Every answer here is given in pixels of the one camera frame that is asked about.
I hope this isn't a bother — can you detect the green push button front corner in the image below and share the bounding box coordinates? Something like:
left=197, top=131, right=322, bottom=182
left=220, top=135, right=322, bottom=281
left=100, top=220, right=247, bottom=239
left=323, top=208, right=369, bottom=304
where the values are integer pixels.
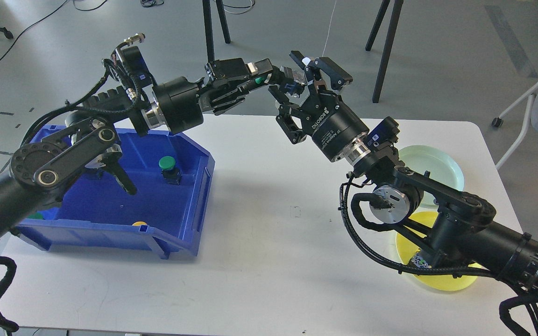
left=27, top=212, right=44, bottom=220

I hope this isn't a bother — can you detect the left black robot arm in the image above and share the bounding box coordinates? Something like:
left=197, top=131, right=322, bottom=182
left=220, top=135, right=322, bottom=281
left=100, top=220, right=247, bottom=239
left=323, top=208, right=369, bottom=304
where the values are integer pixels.
left=0, top=33, right=296, bottom=336

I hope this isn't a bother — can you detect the yellow plate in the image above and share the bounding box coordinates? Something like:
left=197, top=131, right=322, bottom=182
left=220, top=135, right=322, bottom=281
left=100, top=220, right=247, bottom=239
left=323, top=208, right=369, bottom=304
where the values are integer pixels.
left=396, top=211, right=477, bottom=292

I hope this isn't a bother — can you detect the black stand leg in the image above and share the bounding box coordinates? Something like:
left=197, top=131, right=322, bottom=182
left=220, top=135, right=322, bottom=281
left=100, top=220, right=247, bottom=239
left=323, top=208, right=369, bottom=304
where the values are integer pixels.
left=201, top=0, right=231, bottom=63
left=365, top=0, right=404, bottom=104

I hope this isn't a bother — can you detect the blue plastic bin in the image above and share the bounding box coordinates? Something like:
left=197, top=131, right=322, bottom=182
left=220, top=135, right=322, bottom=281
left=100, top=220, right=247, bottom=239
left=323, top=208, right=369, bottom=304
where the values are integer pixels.
left=17, top=128, right=215, bottom=259

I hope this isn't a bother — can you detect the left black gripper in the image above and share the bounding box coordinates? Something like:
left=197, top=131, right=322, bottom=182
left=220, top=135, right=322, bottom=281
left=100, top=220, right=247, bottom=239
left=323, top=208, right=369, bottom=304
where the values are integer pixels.
left=152, top=58, right=274, bottom=134

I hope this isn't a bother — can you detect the light green plate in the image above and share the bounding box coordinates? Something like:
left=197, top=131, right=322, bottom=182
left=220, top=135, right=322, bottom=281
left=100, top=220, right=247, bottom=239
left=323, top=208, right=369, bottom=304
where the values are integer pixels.
left=398, top=145, right=465, bottom=191

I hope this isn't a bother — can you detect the black stand leg left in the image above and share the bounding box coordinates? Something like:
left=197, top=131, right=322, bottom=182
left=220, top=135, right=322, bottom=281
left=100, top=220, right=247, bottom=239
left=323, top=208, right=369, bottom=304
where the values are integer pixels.
left=201, top=0, right=231, bottom=63

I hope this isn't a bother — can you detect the black floor cable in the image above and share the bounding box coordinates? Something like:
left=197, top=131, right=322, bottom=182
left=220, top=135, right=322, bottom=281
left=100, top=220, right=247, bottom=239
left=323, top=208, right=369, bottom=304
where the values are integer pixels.
left=0, top=0, right=255, bottom=84

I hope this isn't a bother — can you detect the black stand leg right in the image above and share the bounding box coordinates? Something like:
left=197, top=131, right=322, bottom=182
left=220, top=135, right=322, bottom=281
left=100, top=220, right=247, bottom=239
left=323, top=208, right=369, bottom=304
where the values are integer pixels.
left=365, top=0, right=404, bottom=104

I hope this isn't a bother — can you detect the white cable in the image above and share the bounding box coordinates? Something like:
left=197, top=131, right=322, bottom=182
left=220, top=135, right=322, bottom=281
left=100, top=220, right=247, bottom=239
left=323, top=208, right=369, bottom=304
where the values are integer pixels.
left=323, top=0, right=338, bottom=56

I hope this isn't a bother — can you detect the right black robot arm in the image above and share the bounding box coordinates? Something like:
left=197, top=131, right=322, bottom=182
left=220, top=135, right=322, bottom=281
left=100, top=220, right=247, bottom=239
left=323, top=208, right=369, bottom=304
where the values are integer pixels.
left=255, top=51, right=538, bottom=336

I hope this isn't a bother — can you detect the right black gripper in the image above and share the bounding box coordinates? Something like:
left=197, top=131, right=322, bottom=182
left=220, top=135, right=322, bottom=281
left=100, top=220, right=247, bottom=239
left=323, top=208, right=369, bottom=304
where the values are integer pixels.
left=268, top=50, right=370, bottom=163

